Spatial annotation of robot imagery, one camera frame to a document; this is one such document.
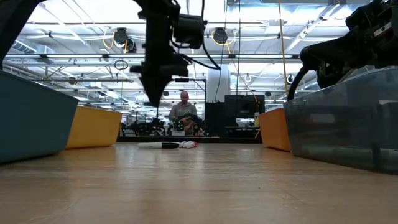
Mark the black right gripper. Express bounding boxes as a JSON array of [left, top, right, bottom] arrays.
[[310, 0, 398, 71]]

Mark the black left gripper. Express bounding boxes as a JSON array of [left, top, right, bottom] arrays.
[[129, 9, 190, 108]]

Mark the black cap short marker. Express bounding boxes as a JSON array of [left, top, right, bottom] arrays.
[[137, 141, 180, 149]]

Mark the person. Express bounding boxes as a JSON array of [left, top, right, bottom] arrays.
[[168, 90, 200, 136]]

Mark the black desk lamp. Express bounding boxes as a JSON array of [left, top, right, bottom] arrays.
[[287, 45, 363, 101]]

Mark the white pillar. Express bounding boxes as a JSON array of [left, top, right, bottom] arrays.
[[206, 63, 231, 103]]

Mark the long ceiling light bar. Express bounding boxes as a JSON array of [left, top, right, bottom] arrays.
[[4, 53, 300, 60]]

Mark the yellow plastic bin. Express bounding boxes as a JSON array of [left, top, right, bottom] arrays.
[[65, 105, 123, 149]]

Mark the grey translucent plastic bin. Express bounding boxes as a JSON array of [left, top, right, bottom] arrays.
[[283, 67, 398, 175]]

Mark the black cabinet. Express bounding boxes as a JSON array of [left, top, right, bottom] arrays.
[[204, 95, 266, 139]]

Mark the orange plastic bin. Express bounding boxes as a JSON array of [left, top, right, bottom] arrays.
[[259, 107, 292, 152]]

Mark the teal plastic bin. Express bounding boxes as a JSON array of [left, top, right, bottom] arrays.
[[0, 68, 79, 165]]

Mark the black background rig frame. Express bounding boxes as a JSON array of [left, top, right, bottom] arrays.
[[154, 77, 208, 138]]

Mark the black ceiling cable reel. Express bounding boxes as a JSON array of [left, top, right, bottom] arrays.
[[113, 27, 137, 54], [212, 27, 229, 45]]

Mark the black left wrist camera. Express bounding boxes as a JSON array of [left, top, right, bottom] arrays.
[[173, 14, 208, 50]]

